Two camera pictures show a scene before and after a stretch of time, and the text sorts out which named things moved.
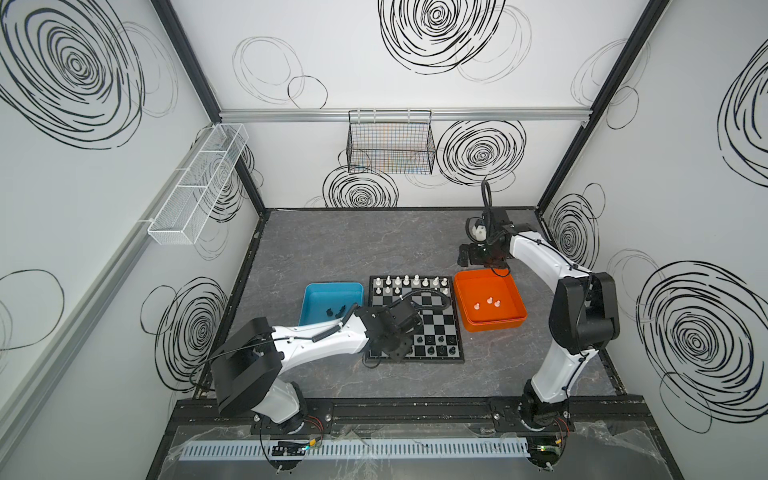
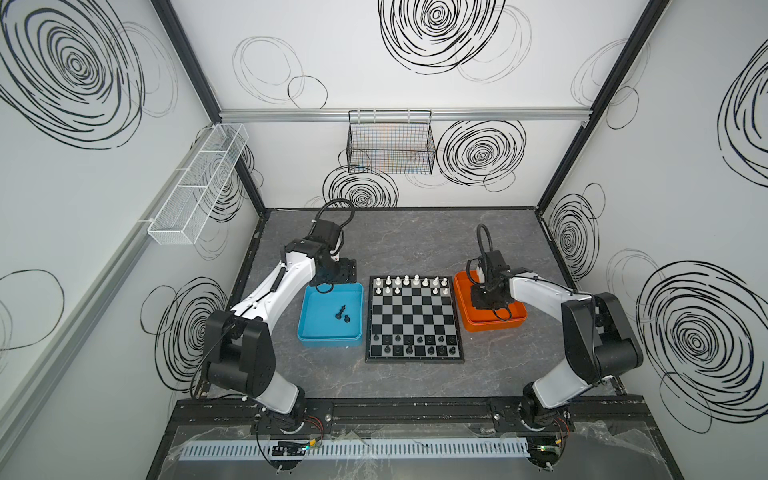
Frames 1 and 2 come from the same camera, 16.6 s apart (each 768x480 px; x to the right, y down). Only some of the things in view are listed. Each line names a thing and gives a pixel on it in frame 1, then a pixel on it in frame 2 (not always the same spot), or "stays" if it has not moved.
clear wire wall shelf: (186, 210) stays
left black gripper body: (405, 314) to (343, 273)
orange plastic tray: (489, 301) stays
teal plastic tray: (330, 302) stays
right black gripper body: (469, 256) to (491, 297)
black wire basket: (395, 142) stays
